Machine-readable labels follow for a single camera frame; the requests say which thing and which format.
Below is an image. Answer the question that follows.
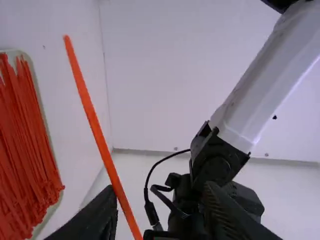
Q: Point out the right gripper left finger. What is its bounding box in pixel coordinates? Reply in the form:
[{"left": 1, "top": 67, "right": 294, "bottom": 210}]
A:
[{"left": 47, "top": 184, "right": 119, "bottom": 240}]

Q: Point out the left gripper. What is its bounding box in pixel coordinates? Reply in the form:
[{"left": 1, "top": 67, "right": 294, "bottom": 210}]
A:
[{"left": 164, "top": 172, "right": 266, "bottom": 240}]

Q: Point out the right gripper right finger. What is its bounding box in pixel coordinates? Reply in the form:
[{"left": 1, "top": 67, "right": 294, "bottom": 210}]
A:
[{"left": 202, "top": 180, "right": 285, "bottom": 240}]

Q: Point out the orange cable tie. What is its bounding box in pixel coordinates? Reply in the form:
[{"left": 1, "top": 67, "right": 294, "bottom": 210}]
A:
[{"left": 62, "top": 34, "right": 145, "bottom": 240}]

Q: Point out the pale tray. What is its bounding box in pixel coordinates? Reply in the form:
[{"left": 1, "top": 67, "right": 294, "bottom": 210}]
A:
[{"left": 0, "top": 48, "right": 66, "bottom": 240}]

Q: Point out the flat black cable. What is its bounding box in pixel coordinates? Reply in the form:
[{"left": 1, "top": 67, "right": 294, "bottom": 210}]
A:
[{"left": 149, "top": 184, "right": 190, "bottom": 218}]

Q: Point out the row of orange cable ties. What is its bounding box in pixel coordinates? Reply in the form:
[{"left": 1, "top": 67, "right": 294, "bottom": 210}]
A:
[{"left": 0, "top": 52, "right": 66, "bottom": 240}]

